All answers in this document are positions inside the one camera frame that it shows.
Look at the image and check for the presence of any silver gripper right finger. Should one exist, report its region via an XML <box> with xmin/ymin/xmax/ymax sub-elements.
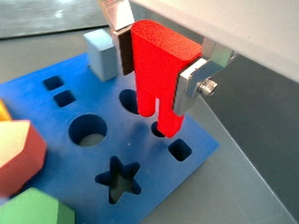
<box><xmin>172</xmin><ymin>38</ymin><xmax>237</xmax><ymax>116</ymax></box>

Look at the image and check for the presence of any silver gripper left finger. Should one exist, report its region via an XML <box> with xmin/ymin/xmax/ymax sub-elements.
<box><xmin>97</xmin><ymin>0</ymin><xmax>135</xmax><ymax>75</ymax></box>

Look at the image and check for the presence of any red two-pronged square-circle block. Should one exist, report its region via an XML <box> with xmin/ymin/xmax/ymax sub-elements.
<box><xmin>131</xmin><ymin>20</ymin><xmax>201</xmax><ymax>137</ymax></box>

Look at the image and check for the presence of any blue shape sorter board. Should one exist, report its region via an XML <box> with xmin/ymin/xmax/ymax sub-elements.
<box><xmin>0</xmin><ymin>54</ymin><xmax>219</xmax><ymax>224</ymax></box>

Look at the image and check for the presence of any light blue rectangular block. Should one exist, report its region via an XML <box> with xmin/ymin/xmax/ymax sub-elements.
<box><xmin>83</xmin><ymin>29</ymin><xmax>119</xmax><ymax>81</ymax></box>

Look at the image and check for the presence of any yellow block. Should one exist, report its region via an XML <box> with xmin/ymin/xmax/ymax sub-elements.
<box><xmin>0</xmin><ymin>99</ymin><xmax>12</xmax><ymax>121</ymax></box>

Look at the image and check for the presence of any pink-red pentagon block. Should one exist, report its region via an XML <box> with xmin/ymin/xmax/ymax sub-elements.
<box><xmin>0</xmin><ymin>120</ymin><xmax>47</xmax><ymax>197</ymax></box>

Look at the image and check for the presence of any green hexagonal block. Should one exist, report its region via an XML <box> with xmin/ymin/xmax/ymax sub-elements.
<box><xmin>0</xmin><ymin>188</ymin><xmax>76</xmax><ymax>224</ymax></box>

